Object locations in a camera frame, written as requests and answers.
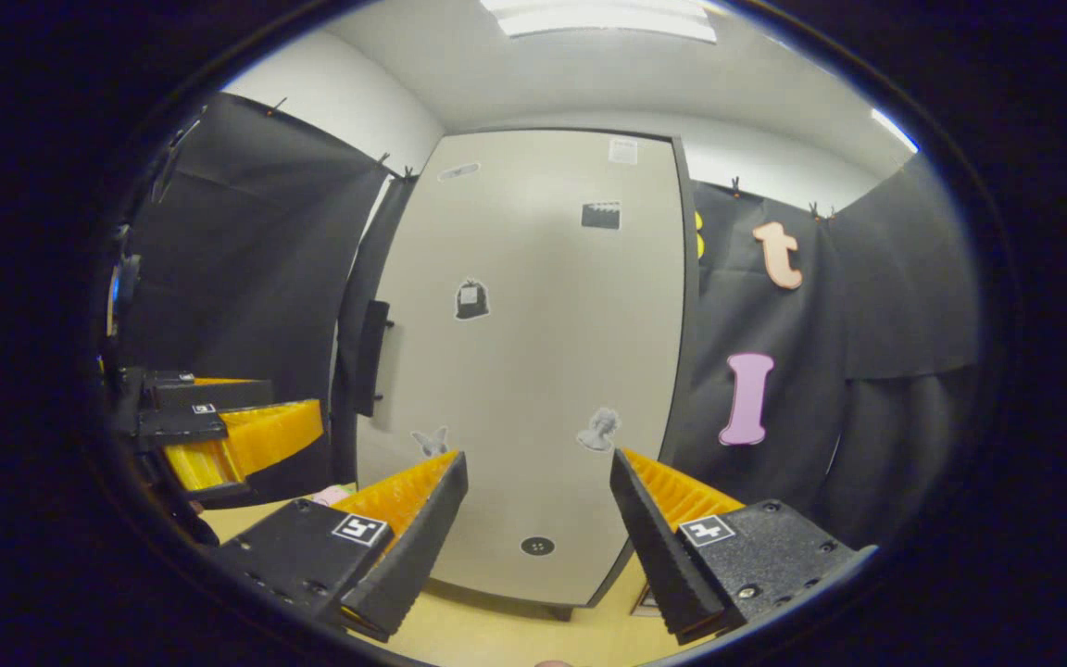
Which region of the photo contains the black backdrop cloth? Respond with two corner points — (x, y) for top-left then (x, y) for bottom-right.
(117, 93), (984, 554)

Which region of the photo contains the ceiling light panel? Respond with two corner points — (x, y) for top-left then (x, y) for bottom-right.
(481, 0), (720, 44)
(870, 107), (921, 155)

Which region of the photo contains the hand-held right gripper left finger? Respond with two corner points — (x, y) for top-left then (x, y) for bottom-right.
(214, 451), (470, 643)

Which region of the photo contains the black door handle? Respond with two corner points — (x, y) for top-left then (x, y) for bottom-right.
(353, 299), (395, 420)

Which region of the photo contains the dark grey cabinet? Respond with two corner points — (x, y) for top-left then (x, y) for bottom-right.
(330, 125), (703, 623)

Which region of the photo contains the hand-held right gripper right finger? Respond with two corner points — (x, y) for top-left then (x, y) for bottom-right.
(609, 449), (877, 647)

